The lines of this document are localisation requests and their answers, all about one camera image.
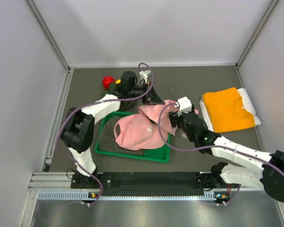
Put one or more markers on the pink plastic bag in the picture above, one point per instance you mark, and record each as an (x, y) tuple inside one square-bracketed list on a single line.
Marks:
[(153, 111)]

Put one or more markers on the dark olive folded cloth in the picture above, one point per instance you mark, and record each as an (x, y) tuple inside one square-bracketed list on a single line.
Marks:
[(107, 143)]

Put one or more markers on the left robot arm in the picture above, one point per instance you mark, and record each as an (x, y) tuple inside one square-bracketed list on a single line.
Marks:
[(77, 131)]

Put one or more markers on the green plastic tray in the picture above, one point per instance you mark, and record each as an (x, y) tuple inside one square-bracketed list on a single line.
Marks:
[(156, 155)]

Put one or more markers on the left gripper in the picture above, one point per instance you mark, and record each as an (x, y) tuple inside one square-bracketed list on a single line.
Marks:
[(152, 98)]

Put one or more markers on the white folded cloth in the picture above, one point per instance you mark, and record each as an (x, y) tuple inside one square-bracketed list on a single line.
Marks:
[(251, 104)]

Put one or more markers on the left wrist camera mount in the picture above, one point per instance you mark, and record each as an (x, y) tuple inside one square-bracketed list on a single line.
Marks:
[(144, 74)]

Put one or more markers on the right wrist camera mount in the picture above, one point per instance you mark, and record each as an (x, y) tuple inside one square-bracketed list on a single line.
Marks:
[(184, 106)]

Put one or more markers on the green avocado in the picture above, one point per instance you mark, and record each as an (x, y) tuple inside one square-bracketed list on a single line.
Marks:
[(112, 86)]

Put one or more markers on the aluminium frame rail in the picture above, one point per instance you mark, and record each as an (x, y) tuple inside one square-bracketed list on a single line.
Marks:
[(55, 181)]

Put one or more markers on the orange folded t-shirt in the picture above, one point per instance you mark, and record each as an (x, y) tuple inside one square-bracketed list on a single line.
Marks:
[(229, 108)]

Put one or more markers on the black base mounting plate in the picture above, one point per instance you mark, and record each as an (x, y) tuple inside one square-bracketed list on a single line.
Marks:
[(110, 180)]

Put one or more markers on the grey slotted cable duct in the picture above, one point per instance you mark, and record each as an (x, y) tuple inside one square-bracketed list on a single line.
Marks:
[(88, 196)]

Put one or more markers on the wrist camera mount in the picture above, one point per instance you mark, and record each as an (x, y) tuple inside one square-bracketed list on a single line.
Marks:
[(144, 74), (184, 106)]

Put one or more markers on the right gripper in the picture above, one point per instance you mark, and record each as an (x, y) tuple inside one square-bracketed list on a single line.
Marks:
[(174, 117)]

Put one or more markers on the red tomato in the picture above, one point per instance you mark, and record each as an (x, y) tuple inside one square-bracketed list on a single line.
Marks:
[(107, 80)]

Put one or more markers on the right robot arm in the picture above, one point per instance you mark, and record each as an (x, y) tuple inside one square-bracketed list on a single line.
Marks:
[(249, 167)]

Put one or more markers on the pink baseball cap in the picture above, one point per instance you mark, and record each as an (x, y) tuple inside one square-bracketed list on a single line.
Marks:
[(136, 131)]

